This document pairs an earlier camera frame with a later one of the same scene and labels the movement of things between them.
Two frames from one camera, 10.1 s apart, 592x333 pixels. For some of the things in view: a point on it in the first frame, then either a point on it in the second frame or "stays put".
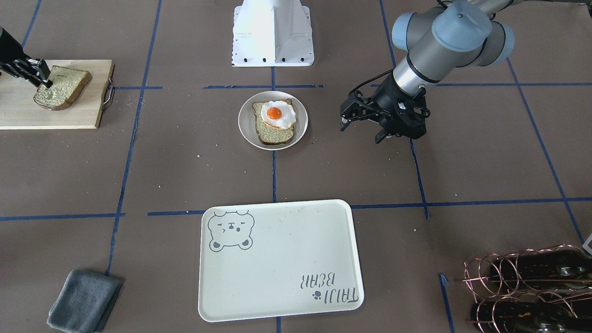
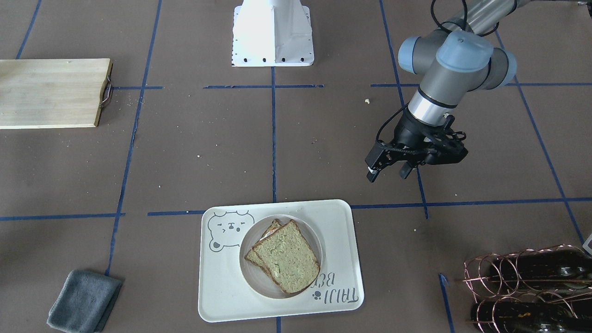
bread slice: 67,83 to 286,256
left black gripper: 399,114 to 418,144
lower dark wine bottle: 517,317 stays put
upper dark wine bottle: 568,268 stays put
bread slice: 268,134 to 251,256
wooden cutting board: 18,110 stays put
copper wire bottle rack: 544,290 stays put
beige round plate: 247,123 to 258,277
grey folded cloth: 85,303 stays put
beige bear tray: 267,259 stays put
